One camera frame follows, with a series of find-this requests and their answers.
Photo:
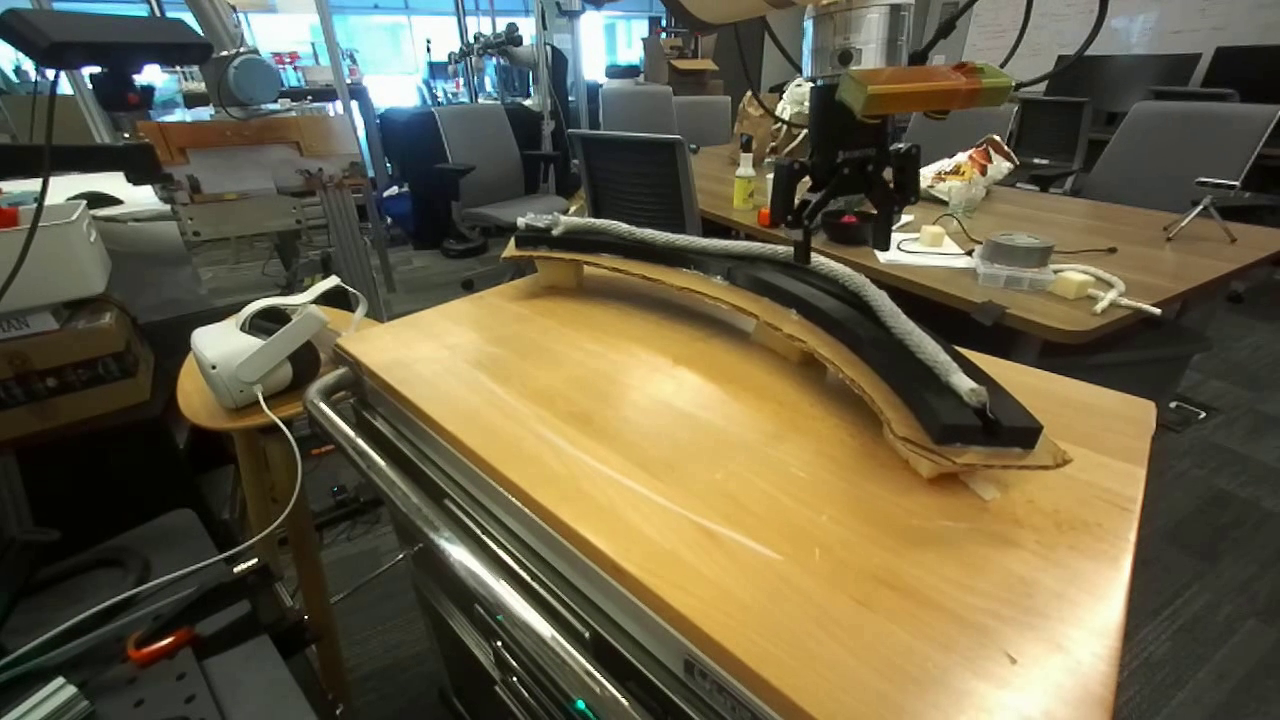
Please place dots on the long wooden office table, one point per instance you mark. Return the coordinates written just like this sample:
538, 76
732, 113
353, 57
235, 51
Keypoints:
1126, 241

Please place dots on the white VR headset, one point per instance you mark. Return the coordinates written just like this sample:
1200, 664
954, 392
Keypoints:
270, 345

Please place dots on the grey office chair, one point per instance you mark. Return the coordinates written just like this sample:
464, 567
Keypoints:
1172, 154

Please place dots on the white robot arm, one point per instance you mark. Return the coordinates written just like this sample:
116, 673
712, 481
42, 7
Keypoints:
832, 36

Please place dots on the curved black board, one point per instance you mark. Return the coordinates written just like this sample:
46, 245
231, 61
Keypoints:
942, 391

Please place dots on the green glue bottle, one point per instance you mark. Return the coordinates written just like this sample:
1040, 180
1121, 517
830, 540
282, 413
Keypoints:
747, 179

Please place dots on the orange green wrist camera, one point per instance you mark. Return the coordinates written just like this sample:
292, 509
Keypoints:
928, 91

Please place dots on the round wooden stool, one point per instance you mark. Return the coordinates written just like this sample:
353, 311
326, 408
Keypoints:
270, 472

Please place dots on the chrome cart handle bar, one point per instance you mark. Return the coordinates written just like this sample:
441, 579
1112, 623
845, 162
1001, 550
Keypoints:
534, 662

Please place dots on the black monitor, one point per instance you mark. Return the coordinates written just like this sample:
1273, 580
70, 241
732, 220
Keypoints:
1116, 76

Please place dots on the snack chip bag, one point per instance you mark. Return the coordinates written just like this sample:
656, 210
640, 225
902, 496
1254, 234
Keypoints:
971, 172

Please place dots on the white power strip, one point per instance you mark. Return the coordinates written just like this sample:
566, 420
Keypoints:
1090, 284

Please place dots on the black office chair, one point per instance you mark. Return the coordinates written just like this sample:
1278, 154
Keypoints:
464, 172

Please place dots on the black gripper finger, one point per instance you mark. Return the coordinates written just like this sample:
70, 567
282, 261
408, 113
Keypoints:
801, 250

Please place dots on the grey tape roll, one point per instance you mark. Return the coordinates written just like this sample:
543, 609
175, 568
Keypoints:
1016, 250

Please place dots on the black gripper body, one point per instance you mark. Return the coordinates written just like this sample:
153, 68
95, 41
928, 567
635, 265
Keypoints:
832, 154

